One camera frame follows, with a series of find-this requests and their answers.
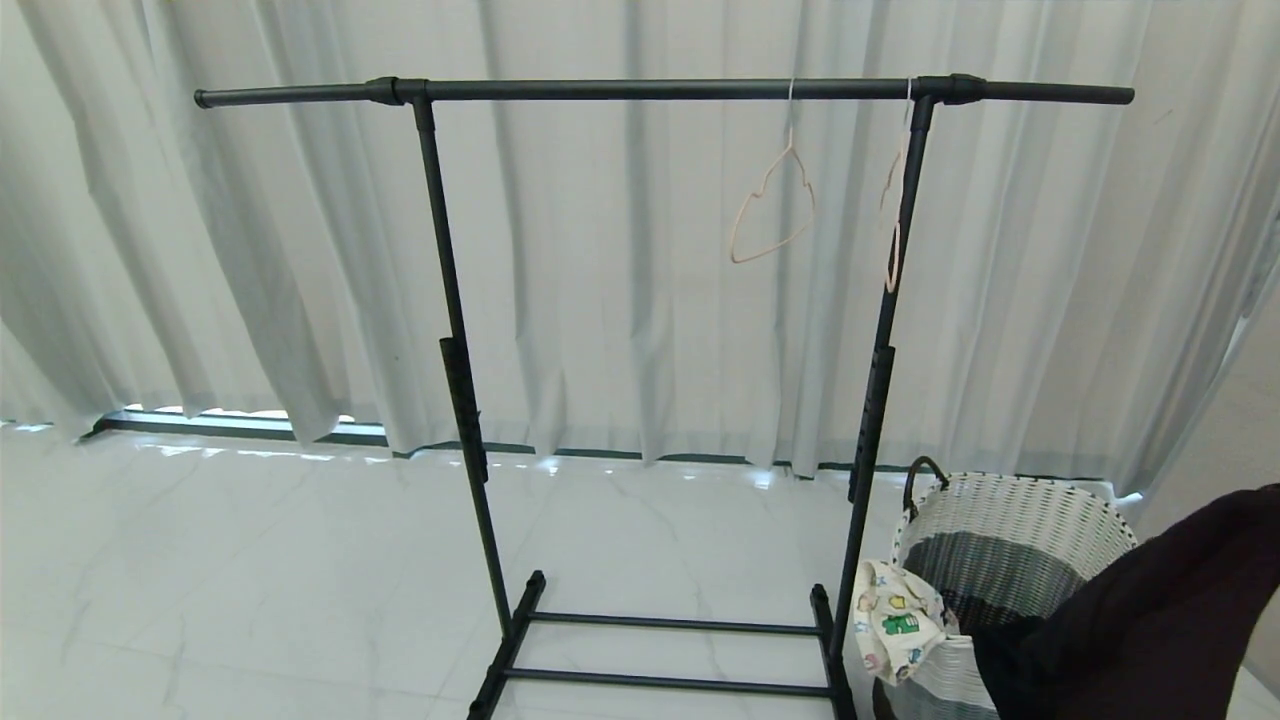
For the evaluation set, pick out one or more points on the pink clothes hanger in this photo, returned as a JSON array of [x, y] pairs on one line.
[[891, 288], [790, 140]]

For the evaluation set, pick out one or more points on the black garment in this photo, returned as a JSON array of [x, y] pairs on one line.
[[1150, 620]]

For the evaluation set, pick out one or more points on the black clothes rack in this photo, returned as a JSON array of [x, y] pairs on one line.
[[650, 89]]

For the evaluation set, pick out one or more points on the white laundry basket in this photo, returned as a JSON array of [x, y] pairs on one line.
[[1010, 520]]

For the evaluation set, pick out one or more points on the white curtain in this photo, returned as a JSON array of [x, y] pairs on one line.
[[620, 300]]

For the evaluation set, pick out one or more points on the cream printed garment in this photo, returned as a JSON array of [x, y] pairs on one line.
[[900, 620]]

